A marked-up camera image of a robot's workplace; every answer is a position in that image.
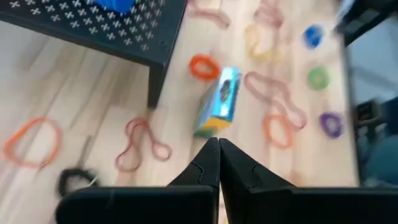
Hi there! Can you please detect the black coil keychain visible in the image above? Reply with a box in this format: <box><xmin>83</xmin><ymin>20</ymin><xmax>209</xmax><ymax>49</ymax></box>
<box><xmin>55</xmin><ymin>167</ymin><xmax>100</xmax><ymax>198</ymax></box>

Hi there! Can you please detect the orange coil keychain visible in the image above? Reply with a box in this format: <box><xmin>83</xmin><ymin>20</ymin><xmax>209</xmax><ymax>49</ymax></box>
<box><xmin>188</xmin><ymin>54</ymin><xmax>221</xmax><ymax>81</ymax></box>

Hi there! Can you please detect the purple coil keychain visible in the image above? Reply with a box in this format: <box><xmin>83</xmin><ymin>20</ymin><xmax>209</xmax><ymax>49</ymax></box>
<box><xmin>318</xmin><ymin>111</ymin><xmax>345</xmax><ymax>139</ymax></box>

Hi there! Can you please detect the yellow rubber band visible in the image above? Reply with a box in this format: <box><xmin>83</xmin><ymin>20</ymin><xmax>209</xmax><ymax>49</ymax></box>
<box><xmin>244</xmin><ymin>24</ymin><xmax>285</xmax><ymax>62</ymax></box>

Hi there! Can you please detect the green yellow crayon box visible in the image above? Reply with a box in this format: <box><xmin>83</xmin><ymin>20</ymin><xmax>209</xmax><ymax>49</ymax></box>
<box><xmin>193</xmin><ymin>65</ymin><xmax>243</xmax><ymax>139</ymax></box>

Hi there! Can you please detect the green coil keychain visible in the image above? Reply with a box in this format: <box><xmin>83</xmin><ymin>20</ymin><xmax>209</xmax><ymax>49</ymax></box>
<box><xmin>307</xmin><ymin>66</ymin><xmax>331</xmax><ymax>91</ymax></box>

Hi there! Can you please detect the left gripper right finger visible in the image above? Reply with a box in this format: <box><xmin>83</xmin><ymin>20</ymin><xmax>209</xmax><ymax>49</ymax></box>
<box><xmin>219</xmin><ymin>138</ymin><xmax>398</xmax><ymax>224</ymax></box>

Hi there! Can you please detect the blue coil keychain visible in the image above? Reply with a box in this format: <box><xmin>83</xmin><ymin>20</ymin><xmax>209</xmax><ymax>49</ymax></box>
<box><xmin>302</xmin><ymin>24</ymin><xmax>325</xmax><ymax>50</ymax></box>

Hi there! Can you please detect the orange rubber band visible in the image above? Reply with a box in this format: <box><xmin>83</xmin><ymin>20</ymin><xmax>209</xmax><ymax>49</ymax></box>
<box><xmin>2</xmin><ymin>116</ymin><xmax>63</xmax><ymax>169</ymax></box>
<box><xmin>262</xmin><ymin>113</ymin><xmax>295</xmax><ymax>149</ymax></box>

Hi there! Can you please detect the large red rubber band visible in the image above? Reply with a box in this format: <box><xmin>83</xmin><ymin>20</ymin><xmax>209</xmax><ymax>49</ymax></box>
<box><xmin>243</xmin><ymin>70</ymin><xmax>308</xmax><ymax>131</ymax></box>

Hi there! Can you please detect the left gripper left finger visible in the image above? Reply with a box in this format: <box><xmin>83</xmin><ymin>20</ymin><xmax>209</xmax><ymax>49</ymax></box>
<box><xmin>55</xmin><ymin>136</ymin><xmax>221</xmax><ymax>224</ymax></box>

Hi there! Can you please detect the black perforated metal shelf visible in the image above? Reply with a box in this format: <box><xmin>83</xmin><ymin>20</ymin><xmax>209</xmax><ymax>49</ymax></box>
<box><xmin>0</xmin><ymin>0</ymin><xmax>188</xmax><ymax>109</ymax></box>

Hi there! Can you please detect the blue plastic basket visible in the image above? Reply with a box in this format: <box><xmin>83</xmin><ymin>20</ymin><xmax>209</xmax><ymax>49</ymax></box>
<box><xmin>92</xmin><ymin>0</ymin><xmax>138</xmax><ymax>14</ymax></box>

